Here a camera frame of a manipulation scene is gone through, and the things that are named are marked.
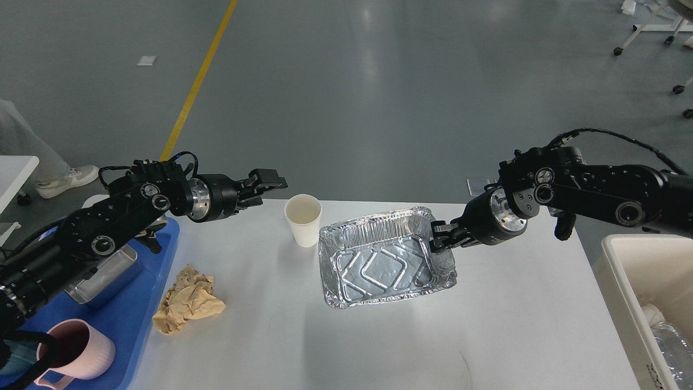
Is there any small steel tray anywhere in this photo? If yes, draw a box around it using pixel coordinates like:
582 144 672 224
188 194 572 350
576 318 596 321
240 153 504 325
64 245 142 308

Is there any white side table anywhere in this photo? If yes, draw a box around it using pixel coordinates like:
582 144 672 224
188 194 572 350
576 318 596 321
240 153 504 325
1 155 40 214

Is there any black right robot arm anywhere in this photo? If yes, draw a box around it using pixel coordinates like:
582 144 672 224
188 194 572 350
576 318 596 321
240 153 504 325
429 128 692 254

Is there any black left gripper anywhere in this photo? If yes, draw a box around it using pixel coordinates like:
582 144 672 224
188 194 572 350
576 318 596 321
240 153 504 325
187 168 288 223

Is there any beige waste bin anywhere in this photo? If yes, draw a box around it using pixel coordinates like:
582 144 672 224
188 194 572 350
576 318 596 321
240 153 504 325
592 234 692 389

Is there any aluminium foil tray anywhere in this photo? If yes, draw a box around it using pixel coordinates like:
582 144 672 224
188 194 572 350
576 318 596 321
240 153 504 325
318 206 457 309

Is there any clear plastic bottle in bin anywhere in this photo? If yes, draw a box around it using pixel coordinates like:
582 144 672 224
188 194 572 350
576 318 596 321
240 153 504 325
640 303 692 389

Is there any white rolling stand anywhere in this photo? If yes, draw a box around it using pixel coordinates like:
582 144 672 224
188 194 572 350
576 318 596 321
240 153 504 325
613 1 692 120

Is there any pink ribbed mug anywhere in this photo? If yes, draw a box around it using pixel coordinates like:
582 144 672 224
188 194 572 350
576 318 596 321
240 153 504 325
33 318 116 389

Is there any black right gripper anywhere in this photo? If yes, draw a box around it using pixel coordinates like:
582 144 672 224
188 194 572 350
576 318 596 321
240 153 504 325
430 187 528 254

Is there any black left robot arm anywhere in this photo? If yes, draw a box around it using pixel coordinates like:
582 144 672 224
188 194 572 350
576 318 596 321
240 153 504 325
1 151 287 389

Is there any white paper cup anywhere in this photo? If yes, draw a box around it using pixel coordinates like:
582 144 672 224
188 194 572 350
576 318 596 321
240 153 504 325
284 193 322 248

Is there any brown paper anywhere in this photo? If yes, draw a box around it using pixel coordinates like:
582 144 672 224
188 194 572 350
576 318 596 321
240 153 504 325
152 264 227 335

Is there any person's leg in grey trousers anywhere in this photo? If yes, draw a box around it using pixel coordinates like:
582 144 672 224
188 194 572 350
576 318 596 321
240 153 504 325
1 100 71 185

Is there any white sneaker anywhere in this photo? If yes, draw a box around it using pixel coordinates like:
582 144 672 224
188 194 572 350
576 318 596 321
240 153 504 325
34 165 99 199

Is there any clear floor plate left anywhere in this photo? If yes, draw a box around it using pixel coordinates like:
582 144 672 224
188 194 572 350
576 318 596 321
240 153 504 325
466 178 496 197

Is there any blue plastic tray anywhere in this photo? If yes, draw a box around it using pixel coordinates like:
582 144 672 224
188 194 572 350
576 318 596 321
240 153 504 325
20 218 180 389

